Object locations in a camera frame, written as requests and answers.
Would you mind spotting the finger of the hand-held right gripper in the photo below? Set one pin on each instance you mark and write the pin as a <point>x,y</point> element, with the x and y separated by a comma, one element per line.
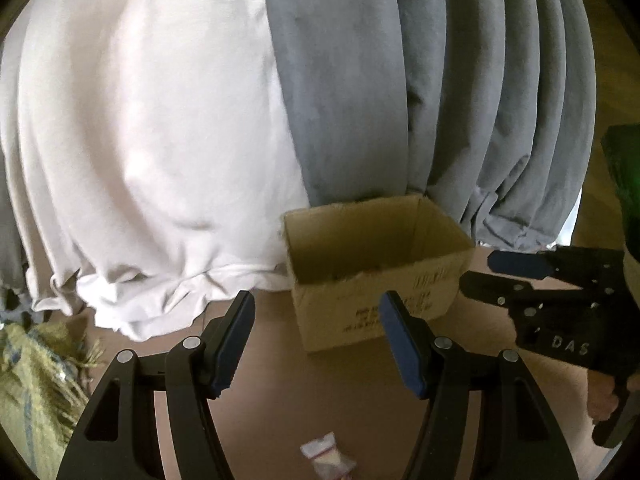
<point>517,264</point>
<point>492,290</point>

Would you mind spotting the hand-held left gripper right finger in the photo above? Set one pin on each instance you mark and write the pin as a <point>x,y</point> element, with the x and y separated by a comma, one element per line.
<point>405,355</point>

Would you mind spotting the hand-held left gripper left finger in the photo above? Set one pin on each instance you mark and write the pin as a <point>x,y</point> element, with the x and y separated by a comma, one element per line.
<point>230,350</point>

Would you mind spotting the brown cardboard box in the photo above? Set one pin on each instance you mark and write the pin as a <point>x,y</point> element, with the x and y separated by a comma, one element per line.
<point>370,310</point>

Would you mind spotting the red snack packet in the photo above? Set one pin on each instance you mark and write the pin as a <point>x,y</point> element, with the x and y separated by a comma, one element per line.
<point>325,455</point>

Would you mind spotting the person's right hand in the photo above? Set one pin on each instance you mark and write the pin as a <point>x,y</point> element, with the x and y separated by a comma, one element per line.
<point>602,400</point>

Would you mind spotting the yellow plaid fringed blanket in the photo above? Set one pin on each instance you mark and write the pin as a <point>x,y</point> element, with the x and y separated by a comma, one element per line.
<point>35,390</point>

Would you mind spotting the white curtain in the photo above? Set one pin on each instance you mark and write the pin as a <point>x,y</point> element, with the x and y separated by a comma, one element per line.
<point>150,135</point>

